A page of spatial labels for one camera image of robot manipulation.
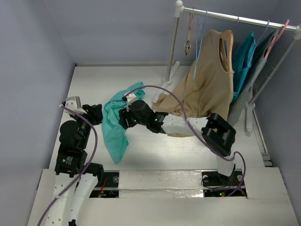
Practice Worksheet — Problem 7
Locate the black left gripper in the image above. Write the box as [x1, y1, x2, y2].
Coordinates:
[71, 103, 103, 147]

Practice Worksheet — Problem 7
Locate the teal t shirt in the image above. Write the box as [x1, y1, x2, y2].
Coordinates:
[102, 82, 144, 164]

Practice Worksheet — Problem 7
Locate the light blue wire hanger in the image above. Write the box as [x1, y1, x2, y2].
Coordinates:
[193, 10, 208, 82]

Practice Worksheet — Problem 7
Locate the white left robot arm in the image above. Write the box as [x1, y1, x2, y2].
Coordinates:
[37, 101, 104, 226]

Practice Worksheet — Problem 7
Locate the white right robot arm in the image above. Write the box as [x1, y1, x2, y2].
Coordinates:
[119, 100, 236, 185]

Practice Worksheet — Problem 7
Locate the wooden clip hanger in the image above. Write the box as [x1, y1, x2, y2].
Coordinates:
[184, 13, 194, 57]

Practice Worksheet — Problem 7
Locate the grey hanging shirt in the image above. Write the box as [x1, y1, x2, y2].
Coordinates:
[227, 30, 278, 126]

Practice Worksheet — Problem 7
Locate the turquoise hanging shirt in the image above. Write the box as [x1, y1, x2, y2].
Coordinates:
[231, 32, 256, 103]

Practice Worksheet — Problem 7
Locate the pink hanger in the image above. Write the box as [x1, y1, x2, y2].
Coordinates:
[264, 19, 290, 59]

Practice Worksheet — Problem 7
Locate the beige tank top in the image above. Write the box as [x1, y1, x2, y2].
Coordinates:
[152, 30, 234, 120]

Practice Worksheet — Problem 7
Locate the white clothes rack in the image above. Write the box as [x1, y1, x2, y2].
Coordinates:
[151, 0, 301, 137]

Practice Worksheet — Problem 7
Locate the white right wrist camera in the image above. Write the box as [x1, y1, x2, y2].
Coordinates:
[122, 93, 137, 104]

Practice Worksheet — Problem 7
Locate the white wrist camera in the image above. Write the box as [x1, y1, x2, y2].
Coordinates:
[62, 96, 87, 114]
[122, 93, 137, 104]

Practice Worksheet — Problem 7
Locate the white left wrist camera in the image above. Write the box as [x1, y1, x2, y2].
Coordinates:
[62, 96, 87, 114]

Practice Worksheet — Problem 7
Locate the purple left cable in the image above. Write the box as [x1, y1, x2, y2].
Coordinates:
[37, 105, 99, 226]

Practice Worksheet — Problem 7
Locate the purple cable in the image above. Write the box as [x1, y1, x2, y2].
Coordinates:
[37, 105, 99, 226]
[123, 85, 247, 197]

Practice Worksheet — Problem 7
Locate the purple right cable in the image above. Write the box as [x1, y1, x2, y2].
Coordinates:
[123, 85, 247, 197]

